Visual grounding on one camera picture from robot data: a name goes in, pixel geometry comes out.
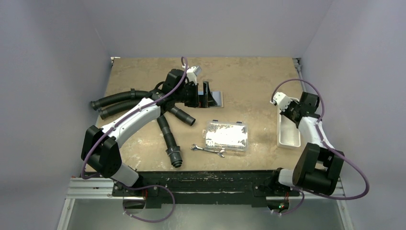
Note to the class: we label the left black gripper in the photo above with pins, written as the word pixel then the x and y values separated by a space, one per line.
pixel 201 101

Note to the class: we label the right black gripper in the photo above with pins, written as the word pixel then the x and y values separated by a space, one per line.
pixel 292 113

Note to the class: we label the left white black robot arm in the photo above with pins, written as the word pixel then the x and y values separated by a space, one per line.
pixel 101 147

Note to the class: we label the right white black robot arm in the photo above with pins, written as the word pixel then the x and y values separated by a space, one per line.
pixel 319 166

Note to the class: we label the white plastic tray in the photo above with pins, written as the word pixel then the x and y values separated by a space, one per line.
pixel 288 136

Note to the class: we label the clear plastic screw box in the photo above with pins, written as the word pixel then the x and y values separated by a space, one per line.
pixel 226 135

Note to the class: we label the silver open-end wrench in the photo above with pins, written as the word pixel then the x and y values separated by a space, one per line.
pixel 219 152

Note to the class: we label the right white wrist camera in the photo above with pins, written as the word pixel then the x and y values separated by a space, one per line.
pixel 281 100

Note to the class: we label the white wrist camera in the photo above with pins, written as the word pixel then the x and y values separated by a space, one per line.
pixel 192 73
pixel 281 100

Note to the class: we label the black corrugated hose short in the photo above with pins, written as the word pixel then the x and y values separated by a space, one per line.
pixel 182 116

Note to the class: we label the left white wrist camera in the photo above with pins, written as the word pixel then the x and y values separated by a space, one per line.
pixel 192 73

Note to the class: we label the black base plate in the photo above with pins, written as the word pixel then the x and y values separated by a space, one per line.
pixel 257 188

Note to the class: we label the aluminium frame rail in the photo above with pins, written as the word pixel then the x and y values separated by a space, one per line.
pixel 88 207

